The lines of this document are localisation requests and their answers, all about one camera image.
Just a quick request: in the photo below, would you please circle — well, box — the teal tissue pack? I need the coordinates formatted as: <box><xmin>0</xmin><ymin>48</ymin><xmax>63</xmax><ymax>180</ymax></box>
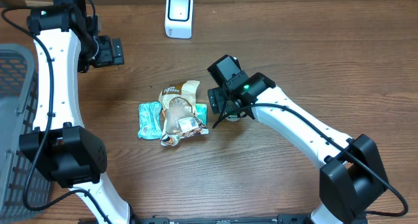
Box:
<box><xmin>138</xmin><ymin>101</ymin><xmax>162</xmax><ymax>140</ymax></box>
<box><xmin>196</xmin><ymin>103</ymin><xmax>208</xmax><ymax>125</ymax></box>

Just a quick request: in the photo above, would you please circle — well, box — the brown snack bag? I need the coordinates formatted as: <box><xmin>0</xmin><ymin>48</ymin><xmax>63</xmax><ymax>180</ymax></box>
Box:
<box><xmin>159</xmin><ymin>80</ymin><xmax>209</xmax><ymax>146</ymax></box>

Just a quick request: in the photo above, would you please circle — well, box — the green lid jar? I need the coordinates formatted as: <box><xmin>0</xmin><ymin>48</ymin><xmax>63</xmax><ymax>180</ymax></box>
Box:
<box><xmin>226</xmin><ymin>112</ymin><xmax>241</xmax><ymax>122</ymax></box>

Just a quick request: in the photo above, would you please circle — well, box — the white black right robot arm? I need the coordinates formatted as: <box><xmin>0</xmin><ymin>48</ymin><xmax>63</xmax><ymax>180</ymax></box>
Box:
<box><xmin>211</xmin><ymin>72</ymin><xmax>387</xmax><ymax>223</ymax></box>

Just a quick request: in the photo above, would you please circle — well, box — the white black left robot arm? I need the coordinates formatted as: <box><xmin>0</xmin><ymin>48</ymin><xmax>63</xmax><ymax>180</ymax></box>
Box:
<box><xmin>19</xmin><ymin>0</ymin><xmax>133</xmax><ymax>223</ymax></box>

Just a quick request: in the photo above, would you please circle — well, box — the white barcode scanner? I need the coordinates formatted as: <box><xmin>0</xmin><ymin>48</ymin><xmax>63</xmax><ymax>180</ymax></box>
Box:
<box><xmin>165</xmin><ymin>0</ymin><xmax>193</xmax><ymax>39</ymax></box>

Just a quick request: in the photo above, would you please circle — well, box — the dark grey plastic basket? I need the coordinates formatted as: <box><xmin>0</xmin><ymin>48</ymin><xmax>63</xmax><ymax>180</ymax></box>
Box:
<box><xmin>1</xmin><ymin>43</ymin><xmax>38</xmax><ymax>223</ymax></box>

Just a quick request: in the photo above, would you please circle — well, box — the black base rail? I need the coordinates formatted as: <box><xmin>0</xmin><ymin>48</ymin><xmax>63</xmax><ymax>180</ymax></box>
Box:
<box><xmin>78</xmin><ymin>213</ymin><xmax>370</xmax><ymax>224</ymax></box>

